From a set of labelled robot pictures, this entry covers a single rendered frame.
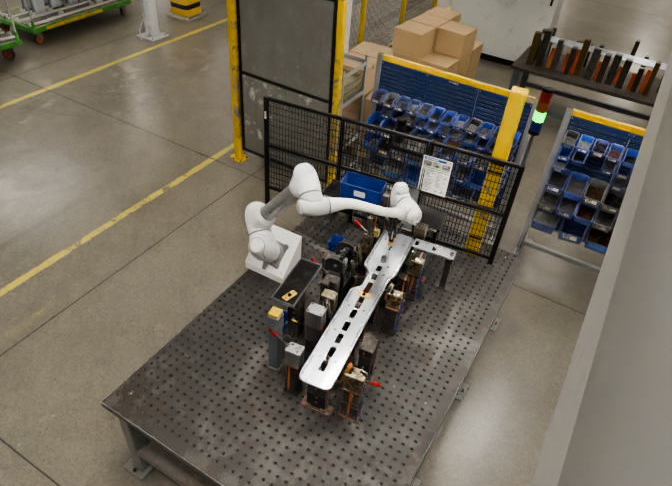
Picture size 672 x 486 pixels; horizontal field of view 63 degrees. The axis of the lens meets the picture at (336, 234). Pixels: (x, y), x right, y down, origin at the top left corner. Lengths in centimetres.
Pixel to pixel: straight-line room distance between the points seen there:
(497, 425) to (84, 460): 272
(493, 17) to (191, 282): 662
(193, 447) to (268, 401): 45
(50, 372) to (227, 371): 158
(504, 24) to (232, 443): 788
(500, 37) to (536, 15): 63
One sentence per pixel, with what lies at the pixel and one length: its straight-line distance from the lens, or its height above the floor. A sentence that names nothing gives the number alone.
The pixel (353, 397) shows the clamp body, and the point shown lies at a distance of 299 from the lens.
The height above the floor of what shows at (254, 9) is 170.
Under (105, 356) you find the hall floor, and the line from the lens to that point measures 446.
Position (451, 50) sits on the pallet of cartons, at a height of 82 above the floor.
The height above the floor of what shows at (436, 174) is 132.
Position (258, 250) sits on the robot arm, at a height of 103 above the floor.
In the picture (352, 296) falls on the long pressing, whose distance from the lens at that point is 331.
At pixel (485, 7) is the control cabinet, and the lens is 959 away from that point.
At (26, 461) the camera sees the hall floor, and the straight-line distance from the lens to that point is 413.
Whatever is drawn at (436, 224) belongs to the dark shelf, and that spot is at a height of 103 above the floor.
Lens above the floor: 336
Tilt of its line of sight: 39 degrees down
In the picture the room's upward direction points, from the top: 5 degrees clockwise
